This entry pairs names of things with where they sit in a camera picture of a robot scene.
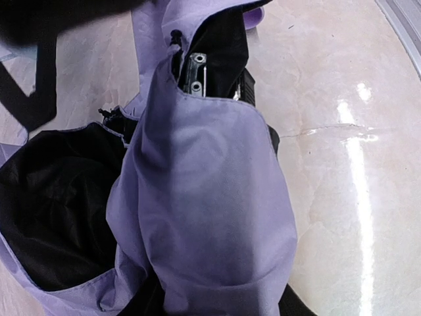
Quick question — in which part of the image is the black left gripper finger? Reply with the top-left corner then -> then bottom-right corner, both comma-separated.
235,68 -> 256,107

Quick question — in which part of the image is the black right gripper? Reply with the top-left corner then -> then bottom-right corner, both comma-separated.
1,1 -> 141,130

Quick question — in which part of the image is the lilac folding umbrella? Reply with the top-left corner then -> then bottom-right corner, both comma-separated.
1,1 -> 297,315

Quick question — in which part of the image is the aluminium front rail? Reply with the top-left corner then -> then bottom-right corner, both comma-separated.
376,0 -> 420,76

